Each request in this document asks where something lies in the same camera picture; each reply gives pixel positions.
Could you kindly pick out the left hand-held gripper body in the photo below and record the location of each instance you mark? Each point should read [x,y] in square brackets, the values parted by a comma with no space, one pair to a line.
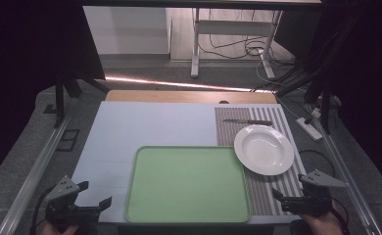
[65,212]

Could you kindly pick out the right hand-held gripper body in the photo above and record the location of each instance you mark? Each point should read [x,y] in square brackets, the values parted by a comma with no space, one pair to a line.
[313,204]

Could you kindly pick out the person's left hand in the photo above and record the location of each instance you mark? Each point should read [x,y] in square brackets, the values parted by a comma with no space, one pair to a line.
[57,231]

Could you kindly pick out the person's right hand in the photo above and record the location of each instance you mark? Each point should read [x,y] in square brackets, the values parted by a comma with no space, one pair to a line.
[323,225]

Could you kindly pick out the white round plate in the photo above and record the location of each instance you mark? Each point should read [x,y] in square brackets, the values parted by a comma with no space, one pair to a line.
[264,150]

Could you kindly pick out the white power strip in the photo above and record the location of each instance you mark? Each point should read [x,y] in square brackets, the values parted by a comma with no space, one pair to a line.
[309,128]

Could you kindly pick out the grey striped placemat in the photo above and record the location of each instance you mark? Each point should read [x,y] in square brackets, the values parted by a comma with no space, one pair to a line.
[231,130]

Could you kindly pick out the green plastic tray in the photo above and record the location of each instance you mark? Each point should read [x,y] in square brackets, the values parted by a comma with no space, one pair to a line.
[187,184]

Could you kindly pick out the light blue table cover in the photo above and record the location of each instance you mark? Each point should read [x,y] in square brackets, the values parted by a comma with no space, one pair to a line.
[146,127]

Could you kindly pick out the black metal stand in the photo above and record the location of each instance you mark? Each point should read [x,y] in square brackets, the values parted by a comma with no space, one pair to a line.
[324,98]
[65,88]

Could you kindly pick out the black curtain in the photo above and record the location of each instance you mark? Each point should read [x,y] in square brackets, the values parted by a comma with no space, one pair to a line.
[368,81]
[32,49]

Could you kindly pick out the aluminium rail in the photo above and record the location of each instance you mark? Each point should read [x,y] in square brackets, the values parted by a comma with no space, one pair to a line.
[32,178]
[349,176]

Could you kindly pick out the white desk frame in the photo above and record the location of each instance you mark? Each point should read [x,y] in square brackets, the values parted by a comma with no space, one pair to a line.
[234,27]

